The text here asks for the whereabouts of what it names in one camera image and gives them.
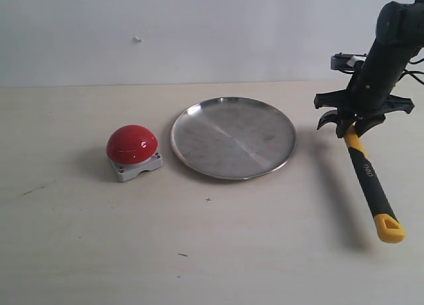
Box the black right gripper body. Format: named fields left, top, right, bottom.
left=343, top=42, right=414, bottom=119

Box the round stainless steel plate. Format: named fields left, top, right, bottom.
left=170, top=97, right=297, bottom=181

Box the yellow black claw hammer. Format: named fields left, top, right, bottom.
left=342, top=123, right=406, bottom=243

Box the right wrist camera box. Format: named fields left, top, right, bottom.
left=330, top=52, right=363, bottom=74

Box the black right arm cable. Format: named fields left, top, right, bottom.
left=399, top=0, right=424, bottom=87

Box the red dome push button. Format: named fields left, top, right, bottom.
left=106, top=125, right=164, bottom=182

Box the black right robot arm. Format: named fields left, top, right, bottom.
left=314, top=0, right=423, bottom=138

